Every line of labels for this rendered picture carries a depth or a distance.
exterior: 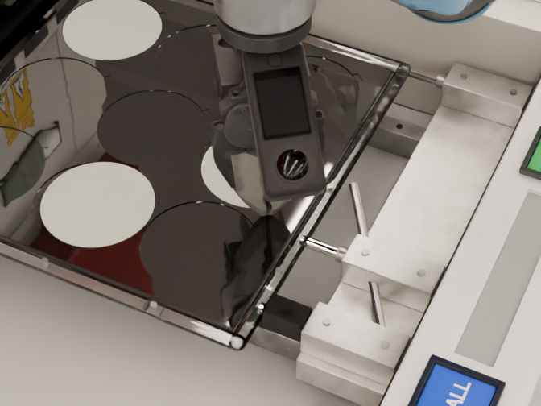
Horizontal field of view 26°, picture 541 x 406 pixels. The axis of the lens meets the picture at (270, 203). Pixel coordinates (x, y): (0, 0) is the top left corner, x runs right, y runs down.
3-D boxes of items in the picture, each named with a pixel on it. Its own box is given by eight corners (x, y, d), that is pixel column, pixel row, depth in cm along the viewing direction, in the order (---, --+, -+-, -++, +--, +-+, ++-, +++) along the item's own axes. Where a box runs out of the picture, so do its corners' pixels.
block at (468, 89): (439, 104, 114) (443, 81, 112) (451, 83, 116) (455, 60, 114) (518, 130, 112) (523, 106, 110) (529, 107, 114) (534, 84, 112)
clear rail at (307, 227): (225, 351, 94) (225, 341, 93) (399, 68, 116) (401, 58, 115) (241, 358, 93) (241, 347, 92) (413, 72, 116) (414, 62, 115)
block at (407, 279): (339, 281, 99) (340, 258, 97) (355, 254, 101) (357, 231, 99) (427, 314, 97) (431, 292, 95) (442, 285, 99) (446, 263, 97)
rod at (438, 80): (402, 80, 115) (402, 68, 114) (406, 71, 116) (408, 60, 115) (445, 93, 114) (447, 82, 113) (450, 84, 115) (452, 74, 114)
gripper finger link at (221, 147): (268, 170, 98) (267, 93, 92) (271, 184, 97) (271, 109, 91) (212, 176, 98) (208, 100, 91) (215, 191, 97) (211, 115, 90)
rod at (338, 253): (297, 250, 101) (298, 240, 100) (304, 239, 102) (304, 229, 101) (346, 268, 99) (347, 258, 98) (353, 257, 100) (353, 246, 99)
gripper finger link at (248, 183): (258, 174, 105) (258, 97, 98) (269, 223, 101) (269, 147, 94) (224, 178, 104) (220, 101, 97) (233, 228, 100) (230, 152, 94)
